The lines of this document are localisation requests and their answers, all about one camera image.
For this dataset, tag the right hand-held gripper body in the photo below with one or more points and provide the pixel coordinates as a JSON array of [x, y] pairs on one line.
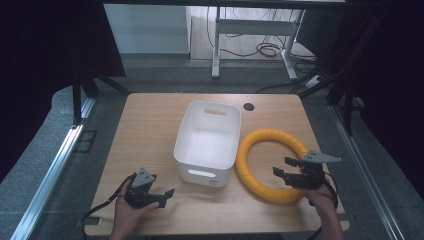
[[310, 178]]

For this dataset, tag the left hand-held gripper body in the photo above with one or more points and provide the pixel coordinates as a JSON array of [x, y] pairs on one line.
[[138, 195]]

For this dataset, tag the person's left hand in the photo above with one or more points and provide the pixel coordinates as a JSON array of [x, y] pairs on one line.
[[128, 213]]

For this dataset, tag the person's right hand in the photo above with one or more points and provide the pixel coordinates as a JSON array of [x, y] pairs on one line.
[[321, 200]]

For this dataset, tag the white plastic storage bin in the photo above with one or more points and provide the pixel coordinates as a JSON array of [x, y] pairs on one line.
[[206, 143]]

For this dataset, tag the black metal stand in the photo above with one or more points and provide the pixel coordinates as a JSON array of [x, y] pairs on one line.
[[348, 106], [77, 100]]

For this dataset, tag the black curtain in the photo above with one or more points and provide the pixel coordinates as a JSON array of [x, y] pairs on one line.
[[390, 66], [40, 50]]

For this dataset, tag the aluminium floor rail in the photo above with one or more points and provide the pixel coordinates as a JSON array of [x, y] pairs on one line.
[[366, 176], [50, 180]]

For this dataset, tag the white metal desk frame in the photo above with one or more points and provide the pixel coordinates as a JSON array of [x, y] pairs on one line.
[[253, 27]]

